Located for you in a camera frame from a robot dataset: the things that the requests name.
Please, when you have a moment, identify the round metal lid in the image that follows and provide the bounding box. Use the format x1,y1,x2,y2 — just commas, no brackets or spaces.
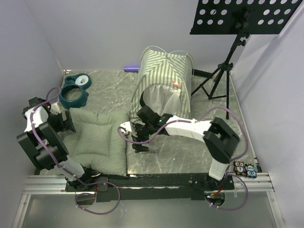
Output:
89,170,102,178

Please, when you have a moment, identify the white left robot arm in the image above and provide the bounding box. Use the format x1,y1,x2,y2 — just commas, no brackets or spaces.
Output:
17,97,94,191

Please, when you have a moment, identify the teal double pet bowl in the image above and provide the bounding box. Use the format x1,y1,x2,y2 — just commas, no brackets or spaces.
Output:
59,73,92,109

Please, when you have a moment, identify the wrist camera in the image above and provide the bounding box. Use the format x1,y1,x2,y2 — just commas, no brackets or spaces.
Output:
120,121,133,135
50,102,61,114

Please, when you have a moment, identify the purple toy microphone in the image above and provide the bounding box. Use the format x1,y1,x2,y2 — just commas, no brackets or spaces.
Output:
123,67,139,73

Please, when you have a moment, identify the green checkered pet cushion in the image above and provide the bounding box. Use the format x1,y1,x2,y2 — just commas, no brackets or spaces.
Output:
62,108,129,176

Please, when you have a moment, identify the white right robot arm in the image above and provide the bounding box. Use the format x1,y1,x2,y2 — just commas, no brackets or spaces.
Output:
128,106,240,189

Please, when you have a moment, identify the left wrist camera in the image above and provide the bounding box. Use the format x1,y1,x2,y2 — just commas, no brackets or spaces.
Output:
50,102,61,114

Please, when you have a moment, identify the black handheld microphone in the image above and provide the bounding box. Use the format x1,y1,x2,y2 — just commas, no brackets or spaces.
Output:
192,69,212,78

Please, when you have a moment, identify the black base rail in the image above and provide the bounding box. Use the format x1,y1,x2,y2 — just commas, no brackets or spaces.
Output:
65,172,236,207

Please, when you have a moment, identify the green striped pet tent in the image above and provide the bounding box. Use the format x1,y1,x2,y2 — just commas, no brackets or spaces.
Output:
128,46,196,121

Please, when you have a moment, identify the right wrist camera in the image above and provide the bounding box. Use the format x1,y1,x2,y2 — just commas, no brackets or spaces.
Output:
120,121,133,135

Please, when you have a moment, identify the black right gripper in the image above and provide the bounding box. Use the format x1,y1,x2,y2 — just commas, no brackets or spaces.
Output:
132,122,155,153

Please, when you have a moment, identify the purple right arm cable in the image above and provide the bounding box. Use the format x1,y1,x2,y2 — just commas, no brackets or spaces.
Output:
117,106,249,211

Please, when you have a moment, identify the black music stand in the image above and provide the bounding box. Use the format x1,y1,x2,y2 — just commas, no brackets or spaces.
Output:
189,0,302,120

